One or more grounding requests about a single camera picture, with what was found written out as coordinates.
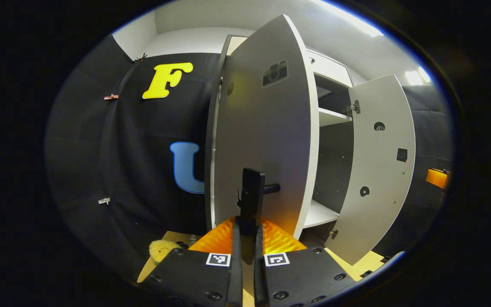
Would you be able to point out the long ceiling light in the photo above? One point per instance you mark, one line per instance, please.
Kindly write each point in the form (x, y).
(352, 19)

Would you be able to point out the yellow plush toy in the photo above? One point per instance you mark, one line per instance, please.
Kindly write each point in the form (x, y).
(162, 250)

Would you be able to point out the black backdrop cloth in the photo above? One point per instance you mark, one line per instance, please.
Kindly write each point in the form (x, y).
(143, 170)

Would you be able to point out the black clip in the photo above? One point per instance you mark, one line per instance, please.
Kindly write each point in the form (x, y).
(141, 57)

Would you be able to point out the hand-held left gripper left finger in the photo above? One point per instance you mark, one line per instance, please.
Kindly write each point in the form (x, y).
(235, 273)

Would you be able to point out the white clip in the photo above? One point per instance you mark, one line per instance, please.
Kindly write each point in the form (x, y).
(104, 201)

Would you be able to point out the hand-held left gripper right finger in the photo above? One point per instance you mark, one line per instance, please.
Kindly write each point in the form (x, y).
(259, 273)

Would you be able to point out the white cabinet shelf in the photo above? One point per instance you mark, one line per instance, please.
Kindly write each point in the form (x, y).
(320, 213)
(330, 117)

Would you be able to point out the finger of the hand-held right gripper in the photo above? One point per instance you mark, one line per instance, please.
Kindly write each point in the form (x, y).
(437, 178)

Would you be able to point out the small ceiling light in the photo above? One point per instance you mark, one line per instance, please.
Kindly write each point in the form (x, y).
(416, 76)

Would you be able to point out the beige double-door shoe cabinet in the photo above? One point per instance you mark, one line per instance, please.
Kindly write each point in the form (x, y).
(333, 170)

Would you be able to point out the beige cabinet door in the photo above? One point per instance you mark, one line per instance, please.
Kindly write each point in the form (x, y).
(382, 170)
(267, 128)

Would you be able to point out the red clip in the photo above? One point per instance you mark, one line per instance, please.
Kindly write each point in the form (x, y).
(111, 97)

